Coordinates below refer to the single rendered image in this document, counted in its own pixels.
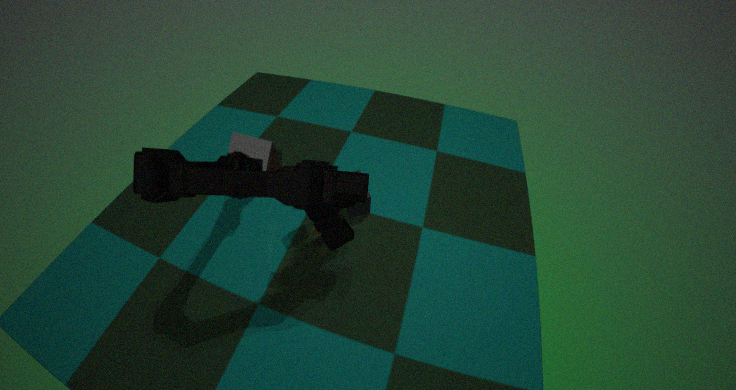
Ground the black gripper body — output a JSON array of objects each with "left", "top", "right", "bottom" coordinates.
[{"left": 307, "top": 208, "right": 354, "bottom": 251}]

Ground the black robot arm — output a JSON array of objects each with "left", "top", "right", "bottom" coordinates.
[{"left": 133, "top": 147, "right": 369, "bottom": 215}]

